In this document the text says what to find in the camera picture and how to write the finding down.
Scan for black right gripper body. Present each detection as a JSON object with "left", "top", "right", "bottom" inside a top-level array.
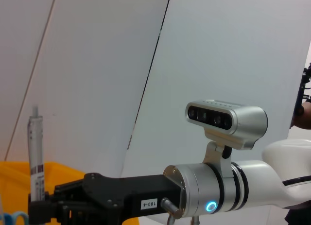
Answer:
[{"left": 82, "top": 173, "right": 185, "bottom": 225}]

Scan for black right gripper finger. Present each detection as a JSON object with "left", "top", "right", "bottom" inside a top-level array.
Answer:
[
  {"left": 27, "top": 199, "right": 85, "bottom": 225},
  {"left": 44, "top": 178, "right": 85, "bottom": 203}
]

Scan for blue plastic scissors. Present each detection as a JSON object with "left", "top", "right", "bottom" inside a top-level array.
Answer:
[{"left": 0, "top": 211, "right": 29, "bottom": 225}]

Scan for grey clear ballpoint pen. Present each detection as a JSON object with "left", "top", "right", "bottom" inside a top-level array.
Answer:
[{"left": 27, "top": 105, "right": 46, "bottom": 203}]

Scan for yellow plastic bin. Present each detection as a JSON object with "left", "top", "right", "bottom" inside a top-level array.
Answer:
[{"left": 0, "top": 161, "right": 140, "bottom": 225}]

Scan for dark background stand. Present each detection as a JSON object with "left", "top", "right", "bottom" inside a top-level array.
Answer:
[{"left": 290, "top": 62, "right": 311, "bottom": 130}]

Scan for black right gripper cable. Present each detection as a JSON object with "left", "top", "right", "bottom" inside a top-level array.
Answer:
[{"left": 160, "top": 197, "right": 201, "bottom": 225}]

